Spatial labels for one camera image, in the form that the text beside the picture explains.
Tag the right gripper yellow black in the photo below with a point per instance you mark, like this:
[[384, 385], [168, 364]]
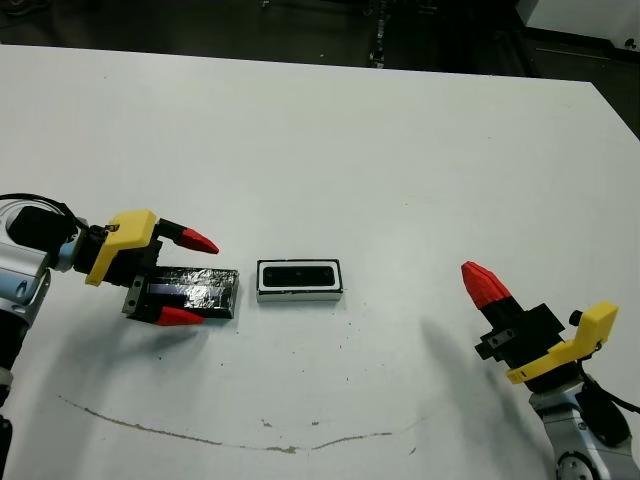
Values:
[[595, 325]]

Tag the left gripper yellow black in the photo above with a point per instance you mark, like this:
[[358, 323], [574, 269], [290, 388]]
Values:
[[125, 230]]

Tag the shiny black box lid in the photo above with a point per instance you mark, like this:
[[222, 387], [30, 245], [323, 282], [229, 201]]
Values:
[[215, 295]]

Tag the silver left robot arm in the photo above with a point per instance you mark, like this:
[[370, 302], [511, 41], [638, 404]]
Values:
[[25, 280]]

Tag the dark metal stand leg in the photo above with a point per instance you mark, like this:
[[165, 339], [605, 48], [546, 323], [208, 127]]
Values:
[[378, 35]]

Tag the white cabinet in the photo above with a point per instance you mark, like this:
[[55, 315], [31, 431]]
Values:
[[575, 17]]

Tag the camera box base white inside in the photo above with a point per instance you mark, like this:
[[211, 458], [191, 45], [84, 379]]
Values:
[[300, 297]]

